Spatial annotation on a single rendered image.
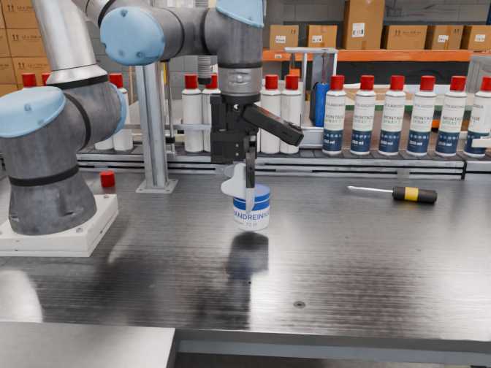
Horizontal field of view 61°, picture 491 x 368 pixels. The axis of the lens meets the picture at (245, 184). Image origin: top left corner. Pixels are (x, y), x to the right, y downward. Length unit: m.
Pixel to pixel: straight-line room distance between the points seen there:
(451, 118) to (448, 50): 3.95
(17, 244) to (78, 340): 0.27
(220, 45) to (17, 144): 0.36
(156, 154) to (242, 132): 0.34
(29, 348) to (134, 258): 0.23
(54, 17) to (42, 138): 0.23
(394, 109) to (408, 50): 3.95
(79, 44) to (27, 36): 3.67
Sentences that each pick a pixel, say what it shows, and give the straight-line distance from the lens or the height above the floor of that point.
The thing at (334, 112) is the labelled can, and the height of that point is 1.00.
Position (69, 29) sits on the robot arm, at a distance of 0.87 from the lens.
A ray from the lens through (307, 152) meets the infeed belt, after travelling 1.15.
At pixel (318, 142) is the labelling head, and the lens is 1.17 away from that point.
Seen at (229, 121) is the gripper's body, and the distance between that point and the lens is 0.73.
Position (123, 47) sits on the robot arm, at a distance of 0.60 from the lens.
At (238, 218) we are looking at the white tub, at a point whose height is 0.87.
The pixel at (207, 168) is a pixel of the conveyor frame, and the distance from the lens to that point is 1.12.
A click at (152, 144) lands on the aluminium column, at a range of 1.01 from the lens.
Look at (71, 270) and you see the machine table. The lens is 0.76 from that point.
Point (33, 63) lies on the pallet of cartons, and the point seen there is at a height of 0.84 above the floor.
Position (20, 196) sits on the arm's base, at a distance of 0.81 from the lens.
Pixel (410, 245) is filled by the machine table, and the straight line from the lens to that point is 0.83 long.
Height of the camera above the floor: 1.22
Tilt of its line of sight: 22 degrees down
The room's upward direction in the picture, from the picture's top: straight up
